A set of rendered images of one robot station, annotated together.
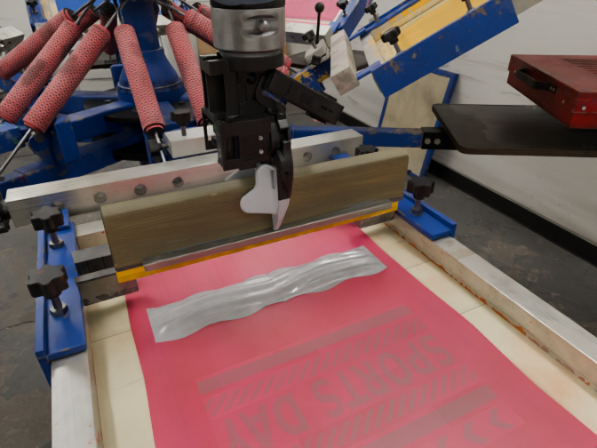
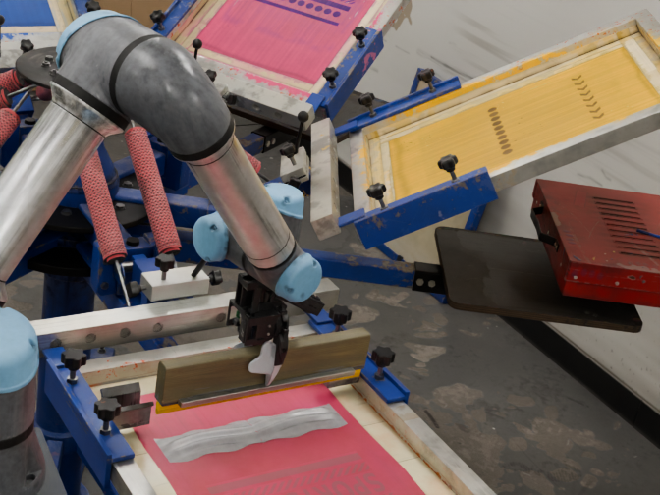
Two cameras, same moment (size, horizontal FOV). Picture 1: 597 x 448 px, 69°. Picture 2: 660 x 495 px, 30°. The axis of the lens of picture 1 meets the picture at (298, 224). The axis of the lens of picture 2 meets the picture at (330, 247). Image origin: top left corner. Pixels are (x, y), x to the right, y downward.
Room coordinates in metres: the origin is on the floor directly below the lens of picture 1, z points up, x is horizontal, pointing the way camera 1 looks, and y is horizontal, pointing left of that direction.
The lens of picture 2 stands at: (-1.32, 0.24, 2.26)
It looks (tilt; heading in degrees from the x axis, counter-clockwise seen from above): 26 degrees down; 351
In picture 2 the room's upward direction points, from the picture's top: 10 degrees clockwise
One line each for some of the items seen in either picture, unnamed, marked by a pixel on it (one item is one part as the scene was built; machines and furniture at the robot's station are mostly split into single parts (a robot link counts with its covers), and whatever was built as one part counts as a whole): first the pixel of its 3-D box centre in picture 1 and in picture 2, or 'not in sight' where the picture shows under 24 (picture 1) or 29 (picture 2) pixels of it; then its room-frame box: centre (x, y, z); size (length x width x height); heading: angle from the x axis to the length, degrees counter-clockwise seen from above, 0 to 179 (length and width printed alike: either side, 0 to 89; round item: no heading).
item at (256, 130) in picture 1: (247, 108); (261, 304); (0.48, 0.06, 1.23); 0.09 x 0.08 x 0.12; 116
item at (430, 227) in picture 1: (386, 204); (355, 366); (0.72, -0.17, 0.98); 0.30 x 0.05 x 0.07; 26
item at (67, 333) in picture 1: (63, 290); (86, 418); (0.47, 0.33, 0.98); 0.30 x 0.05 x 0.07; 26
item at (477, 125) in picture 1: (371, 133); (353, 264); (1.28, -0.23, 0.91); 1.34 x 0.40 x 0.08; 86
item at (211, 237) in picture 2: not in sight; (237, 238); (0.41, 0.12, 1.39); 0.11 x 0.11 x 0.08; 39
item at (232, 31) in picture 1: (250, 30); not in sight; (0.48, 0.05, 1.31); 0.08 x 0.08 x 0.05
